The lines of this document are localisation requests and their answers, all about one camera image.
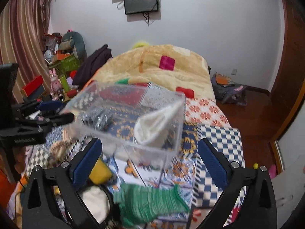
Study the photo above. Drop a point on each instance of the striped pink curtain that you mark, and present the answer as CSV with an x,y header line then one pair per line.
x,y
24,24

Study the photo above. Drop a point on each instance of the wall mounted black monitor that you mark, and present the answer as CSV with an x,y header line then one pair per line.
x,y
140,6

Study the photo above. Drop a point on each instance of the wall power socket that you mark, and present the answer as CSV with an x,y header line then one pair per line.
x,y
234,72

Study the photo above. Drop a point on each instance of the grey bag on floor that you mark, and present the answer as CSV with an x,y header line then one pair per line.
x,y
227,91

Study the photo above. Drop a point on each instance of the green bottle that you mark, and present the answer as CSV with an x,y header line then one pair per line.
x,y
64,83

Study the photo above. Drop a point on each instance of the green cardboard box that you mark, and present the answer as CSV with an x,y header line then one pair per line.
x,y
68,64

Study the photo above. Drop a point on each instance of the white round item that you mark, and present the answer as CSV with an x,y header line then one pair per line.
x,y
97,202

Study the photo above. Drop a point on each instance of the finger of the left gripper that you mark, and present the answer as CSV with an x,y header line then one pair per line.
x,y
60,119
50,105

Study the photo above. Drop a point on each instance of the red box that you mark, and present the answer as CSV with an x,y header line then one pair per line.
x,y
30,87

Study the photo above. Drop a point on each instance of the pink slipper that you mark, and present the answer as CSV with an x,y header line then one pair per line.
x,y
272,171

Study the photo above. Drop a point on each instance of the green knitted cloth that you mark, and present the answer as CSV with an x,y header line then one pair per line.
x,y
139,204

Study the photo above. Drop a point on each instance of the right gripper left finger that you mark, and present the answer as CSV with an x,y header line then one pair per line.
x,y
40,209

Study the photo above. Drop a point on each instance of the green dinosaur plush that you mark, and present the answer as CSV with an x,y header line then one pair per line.
x,y
73,41

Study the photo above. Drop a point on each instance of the dark purple garment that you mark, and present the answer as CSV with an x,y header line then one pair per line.
x,y
91,65

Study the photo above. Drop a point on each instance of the white cloth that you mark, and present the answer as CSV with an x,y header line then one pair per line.
x,y
152,129

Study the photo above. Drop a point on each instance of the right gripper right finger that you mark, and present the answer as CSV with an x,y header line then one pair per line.
x,y
259,207

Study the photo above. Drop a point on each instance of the red cylinder can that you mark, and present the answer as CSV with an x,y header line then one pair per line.
x,y
72,93

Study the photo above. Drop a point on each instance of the clear plastic box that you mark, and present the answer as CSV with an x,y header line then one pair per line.
x,y
109,111

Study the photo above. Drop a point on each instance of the patchwork patterned bedsheet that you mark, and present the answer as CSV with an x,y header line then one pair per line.
x,y
186,169

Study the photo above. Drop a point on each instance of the beige fleece blanket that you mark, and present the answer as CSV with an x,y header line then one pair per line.
x,y
165,65

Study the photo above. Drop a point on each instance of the pink bunny toy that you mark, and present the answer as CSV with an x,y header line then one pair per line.
x,y
55,84

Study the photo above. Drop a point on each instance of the yellow sponge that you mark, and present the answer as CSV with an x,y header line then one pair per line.
x,y
100,173

